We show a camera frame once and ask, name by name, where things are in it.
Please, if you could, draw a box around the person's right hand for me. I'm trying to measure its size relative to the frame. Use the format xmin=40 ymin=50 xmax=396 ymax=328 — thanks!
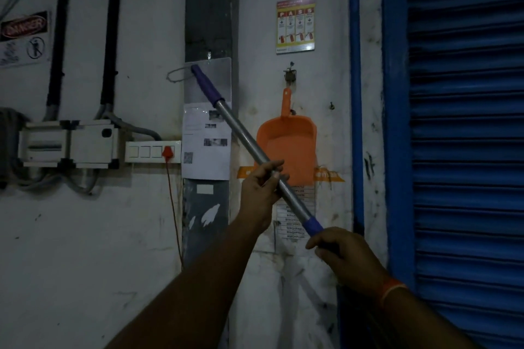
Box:
xmin=305 ymin=226 xmax=395 ymax=301

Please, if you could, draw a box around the person's left hand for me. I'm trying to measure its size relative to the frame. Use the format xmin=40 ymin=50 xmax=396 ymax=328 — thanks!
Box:
xmin=239 ymin=159 xmax=290 ymax=234

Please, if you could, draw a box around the grass broom with metal handle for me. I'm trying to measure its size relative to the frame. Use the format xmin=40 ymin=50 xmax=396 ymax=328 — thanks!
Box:
xmin=166 ymin=63 xmax=341 ymax=256

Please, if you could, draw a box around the orange plastic dustpan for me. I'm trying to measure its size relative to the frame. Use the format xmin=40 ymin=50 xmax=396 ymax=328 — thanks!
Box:
xmin=254 ymin=87 xmax=318 ymax=188

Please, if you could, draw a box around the person's left forearm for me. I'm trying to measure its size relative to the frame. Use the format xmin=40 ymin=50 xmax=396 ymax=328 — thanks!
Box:
xmin=105 ymin=220 xmax=263 ymax=349

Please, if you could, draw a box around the white label list sheet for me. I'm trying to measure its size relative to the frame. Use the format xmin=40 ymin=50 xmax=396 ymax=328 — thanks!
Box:
xmin=274 ymin=185 xmax=317 ymax=244

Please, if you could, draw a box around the orange wrist band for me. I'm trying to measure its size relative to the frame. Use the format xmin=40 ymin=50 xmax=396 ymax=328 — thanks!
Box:
xmin=378 ymin=278 xmax=410 ymax=309

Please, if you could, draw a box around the printed white paper notice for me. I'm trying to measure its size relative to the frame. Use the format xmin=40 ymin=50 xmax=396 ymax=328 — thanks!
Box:
xmin=181 ymin=101 xmax=233 ymax=181

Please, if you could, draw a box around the orange tape strip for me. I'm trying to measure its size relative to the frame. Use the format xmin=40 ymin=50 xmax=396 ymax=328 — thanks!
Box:
xmin=236 ymin=165 xmax=346 ymax=183

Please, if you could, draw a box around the clear plastic sheet holder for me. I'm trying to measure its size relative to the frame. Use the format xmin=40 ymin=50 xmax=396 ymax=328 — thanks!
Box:
xmin=183 ymin=57 xmax=233 ymax=105

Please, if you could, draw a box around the grey flexible conduit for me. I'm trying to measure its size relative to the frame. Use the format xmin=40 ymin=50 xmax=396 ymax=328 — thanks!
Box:
xmin=94 ymin=104 xmax=164 ymax=142

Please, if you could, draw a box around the blue roller shutter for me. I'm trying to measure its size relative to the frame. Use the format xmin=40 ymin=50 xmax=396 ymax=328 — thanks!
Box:
xmin=380 ymin=0 xmax=524 ymax=349

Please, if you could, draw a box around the blue vertical pipe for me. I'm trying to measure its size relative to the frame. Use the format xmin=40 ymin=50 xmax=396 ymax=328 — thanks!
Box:
xmin=347 ymin=0 xmax=366 ymax=236

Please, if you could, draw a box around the white electrical box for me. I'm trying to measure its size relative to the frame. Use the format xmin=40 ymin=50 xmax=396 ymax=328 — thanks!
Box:
xmin=68 ymin=118 xmax=121 ymax=170

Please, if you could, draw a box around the dark grey metal column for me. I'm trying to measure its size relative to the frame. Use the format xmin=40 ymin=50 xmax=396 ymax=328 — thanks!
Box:
xmin=181 ymin=0 xmax=242 ymax=349

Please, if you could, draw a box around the black conduit pipe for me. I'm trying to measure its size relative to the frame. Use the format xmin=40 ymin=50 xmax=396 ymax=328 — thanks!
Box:
xmin=99 ymin=0 xmax=125 ymax=107
xmin=44 ymin=0 xmax=76 ymax=121

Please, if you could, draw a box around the white breaker box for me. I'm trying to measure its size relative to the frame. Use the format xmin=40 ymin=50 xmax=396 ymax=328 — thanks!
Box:
xmin=17 ymin=120 xmax=73 ymax=169

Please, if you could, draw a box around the white prohibition sign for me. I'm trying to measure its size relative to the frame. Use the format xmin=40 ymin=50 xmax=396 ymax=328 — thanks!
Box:
xmin=0 ymin=10 xmax=52 ymax=70

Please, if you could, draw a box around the thin red cable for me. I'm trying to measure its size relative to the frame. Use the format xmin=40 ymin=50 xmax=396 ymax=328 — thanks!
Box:
xmin=165 ymin=162 xmax=184 ymax=268

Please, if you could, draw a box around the metal wall hook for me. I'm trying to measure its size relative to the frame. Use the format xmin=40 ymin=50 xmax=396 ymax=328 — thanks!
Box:
xmin=283 ymin=61 xmax=298 ymax=86

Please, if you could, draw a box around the grey cable loop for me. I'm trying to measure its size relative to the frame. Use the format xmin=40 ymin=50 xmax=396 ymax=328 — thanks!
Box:
xmin=7 ymin=167 xmax=102 ymax=196

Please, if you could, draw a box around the fire safety wall poster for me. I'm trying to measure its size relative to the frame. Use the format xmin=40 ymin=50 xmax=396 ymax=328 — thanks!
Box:
xmin=276 ymin=0 xmax=317 ymax=55

